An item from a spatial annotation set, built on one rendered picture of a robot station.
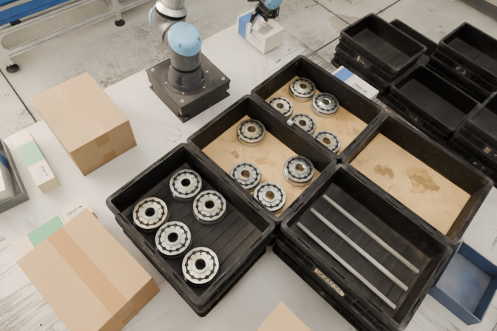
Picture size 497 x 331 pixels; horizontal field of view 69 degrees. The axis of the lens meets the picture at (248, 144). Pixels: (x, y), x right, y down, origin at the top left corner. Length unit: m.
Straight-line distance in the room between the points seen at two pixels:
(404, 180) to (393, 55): 1.13
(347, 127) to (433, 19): 2.42
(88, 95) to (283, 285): 0.95
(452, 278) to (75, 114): 1.39
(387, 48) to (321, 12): 1.12
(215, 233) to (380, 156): 0.65
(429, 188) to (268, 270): 0.61
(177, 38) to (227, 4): 1.99
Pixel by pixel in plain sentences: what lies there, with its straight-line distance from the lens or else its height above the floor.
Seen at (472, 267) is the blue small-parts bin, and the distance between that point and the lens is 1.49.
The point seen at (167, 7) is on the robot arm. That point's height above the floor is 1.07.
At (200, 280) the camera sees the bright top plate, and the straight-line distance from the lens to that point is 1.06.
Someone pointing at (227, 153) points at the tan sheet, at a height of 0.83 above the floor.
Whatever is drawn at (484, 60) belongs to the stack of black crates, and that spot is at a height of 0.49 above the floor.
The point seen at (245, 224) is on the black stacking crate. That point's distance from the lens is 1.14.
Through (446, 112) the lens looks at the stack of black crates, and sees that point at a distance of 2.34.
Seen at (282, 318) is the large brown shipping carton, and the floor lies 0.90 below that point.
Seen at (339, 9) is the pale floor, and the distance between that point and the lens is 3.45.
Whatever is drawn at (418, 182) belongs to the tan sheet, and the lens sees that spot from 1.38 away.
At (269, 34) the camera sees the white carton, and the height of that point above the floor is 0.81.
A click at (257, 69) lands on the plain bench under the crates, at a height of 0.70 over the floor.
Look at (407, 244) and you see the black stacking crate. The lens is 1.26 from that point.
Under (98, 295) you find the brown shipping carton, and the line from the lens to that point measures 1.10.
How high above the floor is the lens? 1.89
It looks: 56 degrees down
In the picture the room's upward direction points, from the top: 7 degrees clockwise
